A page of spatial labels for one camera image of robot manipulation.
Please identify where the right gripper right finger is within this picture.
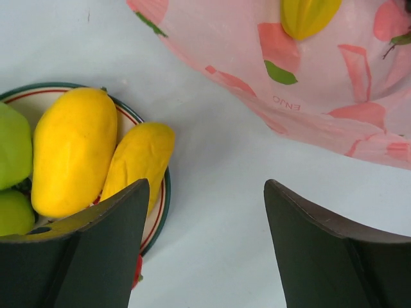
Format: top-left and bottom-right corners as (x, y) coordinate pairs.
(264, 180), (410, 308)

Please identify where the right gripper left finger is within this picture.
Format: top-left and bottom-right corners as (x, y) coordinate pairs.
(1, 179), (149, 307)

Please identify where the green fake pear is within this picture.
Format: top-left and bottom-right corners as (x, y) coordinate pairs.
(0, 189), (35, 236)

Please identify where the yellow fake fruit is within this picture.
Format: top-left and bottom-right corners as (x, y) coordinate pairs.
(31, 87), (118, 218)

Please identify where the green fake apple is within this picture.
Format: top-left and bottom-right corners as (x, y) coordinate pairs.
(1, 102), (33, 190)

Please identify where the white printed plate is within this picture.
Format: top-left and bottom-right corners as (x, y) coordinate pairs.
(1, 81), (171, 255)

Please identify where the pink plastic bag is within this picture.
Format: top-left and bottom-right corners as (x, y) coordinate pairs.
(128, 1), (410, 169)

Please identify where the yellow fake banana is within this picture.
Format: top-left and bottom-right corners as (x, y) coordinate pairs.
(280, 0), (342, 40)

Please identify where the red fake fruit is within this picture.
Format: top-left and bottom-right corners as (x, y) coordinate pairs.
(132, 255), (143, 289)

